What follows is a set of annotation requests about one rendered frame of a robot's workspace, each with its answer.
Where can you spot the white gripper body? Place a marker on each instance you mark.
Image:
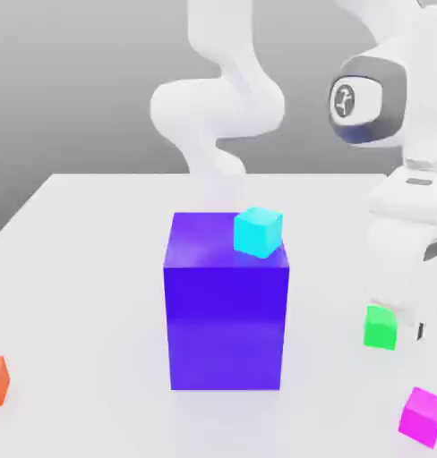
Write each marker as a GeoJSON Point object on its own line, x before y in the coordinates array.
{"type": "Point", "coordinates": [394, 264]}

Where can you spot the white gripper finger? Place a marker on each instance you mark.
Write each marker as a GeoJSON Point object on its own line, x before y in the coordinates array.
{"type": "Point", "coordinates": [410, 327]}

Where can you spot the small green cube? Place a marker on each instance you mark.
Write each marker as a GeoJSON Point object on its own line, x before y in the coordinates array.
{"type": "Point", "coordinates": [379, 329]}

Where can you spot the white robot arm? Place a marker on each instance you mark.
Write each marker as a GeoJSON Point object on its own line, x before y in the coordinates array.
{"type": "Point", "coordinates": [218, 103]}

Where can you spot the small magenta cube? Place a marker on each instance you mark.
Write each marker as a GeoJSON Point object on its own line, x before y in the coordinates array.
{"type": "Point", "coordinates": [421, 417]}

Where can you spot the small cyan cube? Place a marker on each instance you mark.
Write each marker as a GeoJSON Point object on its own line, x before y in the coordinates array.
{"type": "Point", "coordinates": [256, 234]}

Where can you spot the large purple box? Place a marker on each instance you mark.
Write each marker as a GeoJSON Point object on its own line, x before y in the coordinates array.
{"type": "Point", "coordinates": [224, 322]}

